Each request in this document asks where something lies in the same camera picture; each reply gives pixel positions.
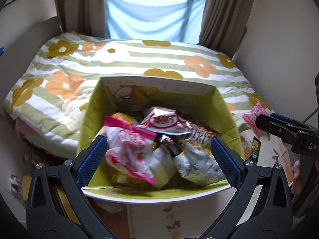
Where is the person's hand holding gripper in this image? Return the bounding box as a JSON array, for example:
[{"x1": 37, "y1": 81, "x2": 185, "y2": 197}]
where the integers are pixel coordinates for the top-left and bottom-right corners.
[{"x1": 291, "y1": 153, "x2": 302, "y2": 195}]

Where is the brown right curtain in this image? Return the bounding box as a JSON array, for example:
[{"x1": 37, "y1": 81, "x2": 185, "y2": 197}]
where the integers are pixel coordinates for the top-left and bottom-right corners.
[{"x1": 199, "y1": 0, "x2": 254, "y2": 57}]

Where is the grey-green patterned snack bag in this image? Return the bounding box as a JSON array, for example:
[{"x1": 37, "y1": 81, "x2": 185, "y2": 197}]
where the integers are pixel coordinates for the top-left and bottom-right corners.
[{"x1": 170, "y1": 144, "x2": 225, "y2": 186}]

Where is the yellow box on floor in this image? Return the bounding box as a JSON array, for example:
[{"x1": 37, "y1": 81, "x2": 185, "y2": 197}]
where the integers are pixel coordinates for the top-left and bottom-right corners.
[{"x1": 22, "y1": 175, "x2": 80, "y2": 224}]

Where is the floral striped quilt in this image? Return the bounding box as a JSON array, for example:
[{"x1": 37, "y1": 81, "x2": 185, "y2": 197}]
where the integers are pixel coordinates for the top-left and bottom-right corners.
[{"x1": 3, "y1": 31, "x2": 275, "y2": 152}]

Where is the pink white candy bag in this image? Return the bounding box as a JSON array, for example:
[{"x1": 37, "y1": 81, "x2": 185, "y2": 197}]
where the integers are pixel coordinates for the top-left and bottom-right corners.
[{"x1": 104, "y1": 116, "x2": 156, "y2": 186}]

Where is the grey bed headboard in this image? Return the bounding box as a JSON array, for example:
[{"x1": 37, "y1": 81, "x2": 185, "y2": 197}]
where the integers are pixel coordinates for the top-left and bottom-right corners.
[{"x1": 0, "y1": 16, "x2": 62, "y2": 121}]

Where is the red white round-logo snack bag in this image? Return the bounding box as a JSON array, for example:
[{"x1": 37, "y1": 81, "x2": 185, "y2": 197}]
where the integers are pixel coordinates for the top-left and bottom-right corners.
[{"x1": 137, "y1": 107, "x2": 191, "y2": 135}]

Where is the dark chocolate bar wrapper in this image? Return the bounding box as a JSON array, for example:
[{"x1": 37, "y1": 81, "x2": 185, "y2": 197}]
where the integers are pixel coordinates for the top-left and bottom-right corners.
[{"x1": 159, "y1": 134, "x2": 183, "y2": 158}]

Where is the brown left curtain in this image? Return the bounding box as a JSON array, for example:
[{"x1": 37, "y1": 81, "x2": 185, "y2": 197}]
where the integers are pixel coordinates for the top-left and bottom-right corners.
[{"x1": 55, "y1": 0, "x2": 106, "y2": 38}]

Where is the brown curtain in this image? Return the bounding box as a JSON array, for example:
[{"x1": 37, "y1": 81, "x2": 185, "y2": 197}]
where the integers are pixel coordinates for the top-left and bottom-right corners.
[
  {"x1": 199, "y1": 0, "x2": 254, "y2": 57},
  {"x1": 55, "y1": 0, "x2": 106, "y2": 38}
]

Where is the light blue window cloth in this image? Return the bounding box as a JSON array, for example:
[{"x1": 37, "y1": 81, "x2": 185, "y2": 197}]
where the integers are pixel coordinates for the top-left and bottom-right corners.
[{"x1": 105, "y1": 0, "x2": 206, "y2": 44}]

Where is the small pink snack packet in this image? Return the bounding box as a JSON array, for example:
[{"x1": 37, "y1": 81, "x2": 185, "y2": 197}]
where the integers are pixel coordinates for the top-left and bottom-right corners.
[{"x1": 242, "y1": 101, "x2": 270, "y2": 138}]

